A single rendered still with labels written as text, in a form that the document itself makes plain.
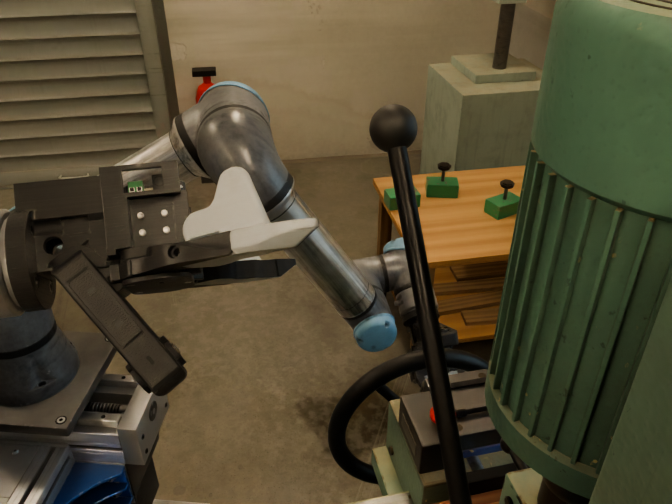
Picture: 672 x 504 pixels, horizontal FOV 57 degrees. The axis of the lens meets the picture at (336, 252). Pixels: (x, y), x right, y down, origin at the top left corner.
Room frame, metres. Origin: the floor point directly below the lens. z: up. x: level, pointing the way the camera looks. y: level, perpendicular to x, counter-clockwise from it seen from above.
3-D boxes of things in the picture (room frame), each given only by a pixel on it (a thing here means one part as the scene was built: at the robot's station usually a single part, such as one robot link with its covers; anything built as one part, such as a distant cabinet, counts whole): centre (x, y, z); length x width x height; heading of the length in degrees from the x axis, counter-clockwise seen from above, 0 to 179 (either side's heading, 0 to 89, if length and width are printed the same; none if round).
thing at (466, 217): (1.85, -0.51, 0.32); 0.66 x 0.57 x 0.64; 101
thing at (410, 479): (0.52, -0.15, 0.92); 0.15 x 0.13 x 0.09; 103
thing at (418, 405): (0.52, -0.15, 0.99); 0.13 x 0.11 x 0.06; 103
